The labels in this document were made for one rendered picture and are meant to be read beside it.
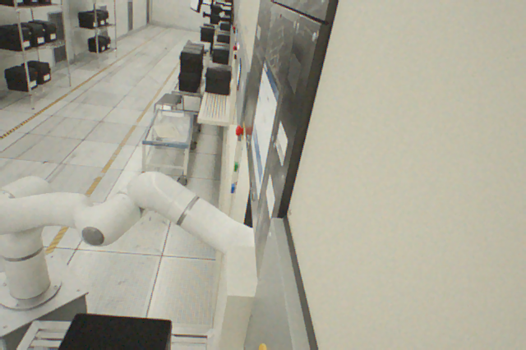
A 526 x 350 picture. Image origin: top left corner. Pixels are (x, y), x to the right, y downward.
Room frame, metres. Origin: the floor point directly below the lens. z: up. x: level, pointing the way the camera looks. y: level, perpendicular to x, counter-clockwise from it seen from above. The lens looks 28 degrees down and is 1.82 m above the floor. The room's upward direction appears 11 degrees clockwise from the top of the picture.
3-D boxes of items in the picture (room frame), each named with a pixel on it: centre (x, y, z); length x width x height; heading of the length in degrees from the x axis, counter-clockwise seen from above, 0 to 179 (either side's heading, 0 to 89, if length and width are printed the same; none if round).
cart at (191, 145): (3.27, 1.01, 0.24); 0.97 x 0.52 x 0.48; 12
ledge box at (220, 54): (4.79, 0.84, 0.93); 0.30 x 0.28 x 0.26; 12
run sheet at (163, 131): (3.09, 1.00, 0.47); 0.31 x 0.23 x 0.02; 31
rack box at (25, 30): (4.25, 3.34, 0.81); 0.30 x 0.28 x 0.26; 5
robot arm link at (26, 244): (0.85, 0.74, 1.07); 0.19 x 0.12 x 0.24; 170
